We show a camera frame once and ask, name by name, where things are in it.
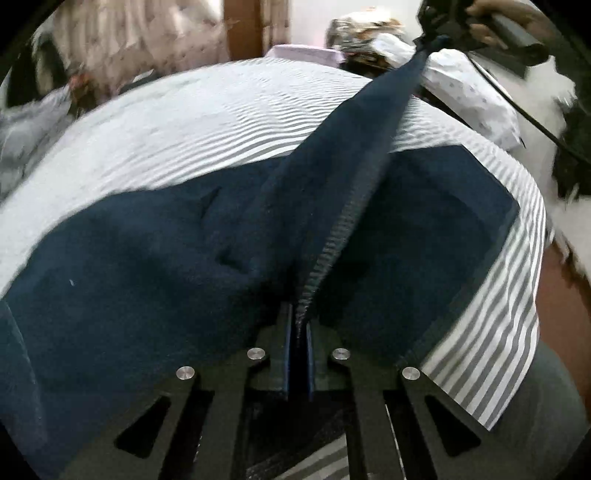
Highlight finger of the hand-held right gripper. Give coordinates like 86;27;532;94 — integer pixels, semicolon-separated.
416;0;468;52

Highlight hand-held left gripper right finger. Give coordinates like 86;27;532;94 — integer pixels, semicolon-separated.
305;318;525;480

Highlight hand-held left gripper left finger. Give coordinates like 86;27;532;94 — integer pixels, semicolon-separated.
60;302;297;480

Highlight dark blue denim pants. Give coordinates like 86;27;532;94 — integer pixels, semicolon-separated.
0;34;520;480

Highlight person's right hand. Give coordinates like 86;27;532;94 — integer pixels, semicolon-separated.
465;0;557;48

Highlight black and white fuzzy cloth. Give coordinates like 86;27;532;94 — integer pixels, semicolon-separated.
519;28;591;278

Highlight floral pillow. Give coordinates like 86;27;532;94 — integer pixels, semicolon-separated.
327;16;408;58

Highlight purple cloth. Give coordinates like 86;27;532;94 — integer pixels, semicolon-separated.
267;43;345;66

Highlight brown striped curtain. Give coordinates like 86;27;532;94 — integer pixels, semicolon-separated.
259;0;291;57

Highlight brown wooden door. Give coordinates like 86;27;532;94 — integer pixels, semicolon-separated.
224;0;262;62

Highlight grey cloth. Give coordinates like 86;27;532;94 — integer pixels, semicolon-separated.
492;339;589;480

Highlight grey white striped bed sheet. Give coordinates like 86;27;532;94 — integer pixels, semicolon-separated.
0;58;549;480

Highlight beige patterned curtain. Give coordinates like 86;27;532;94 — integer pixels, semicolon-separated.
51;0;228;93

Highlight grey checked quilt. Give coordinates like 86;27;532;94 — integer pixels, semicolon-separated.
0;87;75;200

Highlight black cable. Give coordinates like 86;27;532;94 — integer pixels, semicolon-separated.
464;48;591;165

